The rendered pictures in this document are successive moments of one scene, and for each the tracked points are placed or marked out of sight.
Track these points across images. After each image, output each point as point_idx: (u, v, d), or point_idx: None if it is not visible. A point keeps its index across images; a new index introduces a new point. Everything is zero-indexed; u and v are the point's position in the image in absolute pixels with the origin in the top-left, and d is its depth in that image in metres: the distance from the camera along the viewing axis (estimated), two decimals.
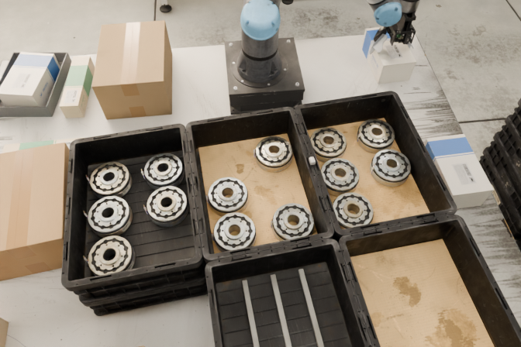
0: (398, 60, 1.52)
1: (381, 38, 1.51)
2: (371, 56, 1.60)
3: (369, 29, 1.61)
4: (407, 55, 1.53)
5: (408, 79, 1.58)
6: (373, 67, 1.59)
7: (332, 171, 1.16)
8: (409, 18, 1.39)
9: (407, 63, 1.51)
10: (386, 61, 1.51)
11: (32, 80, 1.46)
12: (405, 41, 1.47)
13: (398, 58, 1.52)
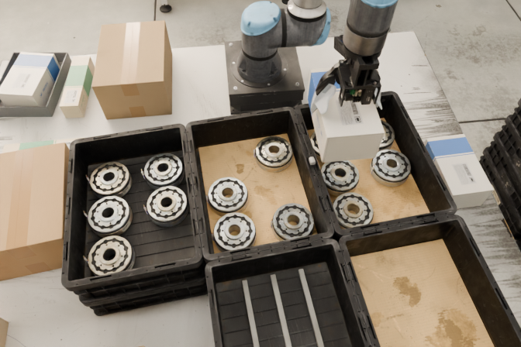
0: (354, 129, 0.90)
1: (327, 91, 0.90)
2: (315, 116, 0.98)
3: (315, 71, 1.00)
4: (370, 120, 0.91)
5: (373, 156, 0.96)
6: (317, 134, 0.98)
7: (332, 171, 1.16)
8: (367, 66, 0.77)
9: (368, 134, 0.89)
10: (332, 130, 0.90)
11: (32, 80, 1.46)
12: (365, 100, 0.85)
13: (356, 125, 0.91)
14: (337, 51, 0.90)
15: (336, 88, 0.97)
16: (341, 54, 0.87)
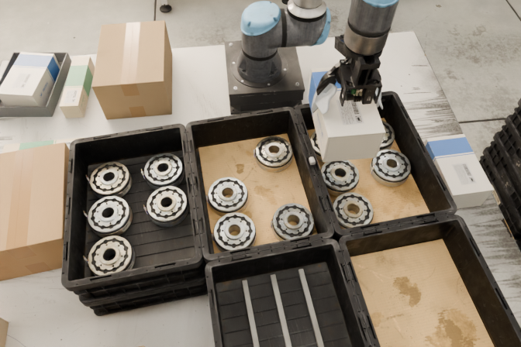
0: (355, 129, 0.90)
1: (329, 90, 0.90)
2: (316, 115, 0.98)
3: (316, 70, 1.00)
4: (371, 119, 0.91)
5: (374, 156, 0.96)
6: (318, 133, 0.98)
7: (332, 171, 1.16)
8: (368, 66, 0.77)
9: (369, 134, 0.89)
10: (333, 130, 0.90)
11: (32, 80, 1.46)
12: (366, 100, 0.85)
13: (357, 125, 0.91)
14: (338, 51, 0.90)
15: (337, 88, 0.97)
16: (342, 54, 0.87)
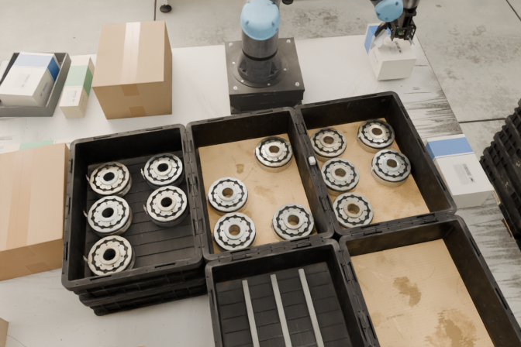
0: (398, 56, 1.50)
1: (382, 33, 1.50)
2: (372, 52, 1.58)
3: (371, 25, 1.60)
4: (408, 51, 1.52)
5: (408, 76, 1.56)
6: (373, 63, 1.58)
7: (332, 171, 1.16)
8: (409, 14, 1.38)
9: (407, 59, 1.49)
10: (385, 57, 1.50)
11: (32, 80, 1.46)
12: (406, 37, 1.46)
13: (399, 54, 1.51)
14: None
15: None
16: None
